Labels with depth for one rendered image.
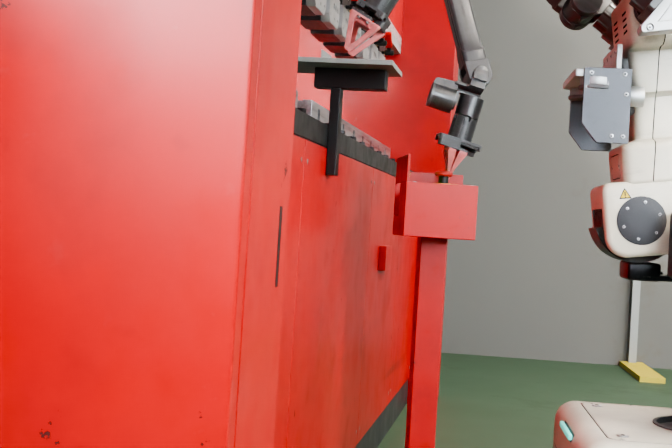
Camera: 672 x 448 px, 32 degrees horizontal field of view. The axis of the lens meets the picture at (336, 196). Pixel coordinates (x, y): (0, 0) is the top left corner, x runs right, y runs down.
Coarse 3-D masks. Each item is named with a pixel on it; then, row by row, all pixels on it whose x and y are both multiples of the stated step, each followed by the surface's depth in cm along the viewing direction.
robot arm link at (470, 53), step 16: (448, 0) 275; (464, 0) 275; (448, 16) 276; (464, 16) 274; (464, 32) 272; (464, 48) 271; (480, 48) 271; (464, 64) 270; (480, 64) 270; (464, 80) 272
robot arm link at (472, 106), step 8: (456, 96) 268; (464, 96) 268; (472, 96) 267; (480, 96) 270; (464, 104) 267; (472, 104) 267; (480, 104) 268; (456, 112) 268; (464, 112) 267; (472, 112) 267; (480, 112) 269
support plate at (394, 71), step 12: (300, 60) 226; (312, 60) 226; (324, 60) 225; (336, 60) 225; (348, 60) 225; (360, 60) 224; (372, 60) 224; (384, 60) 223; (300, 72) 243; (312, 72) 242; (396, 72) 234
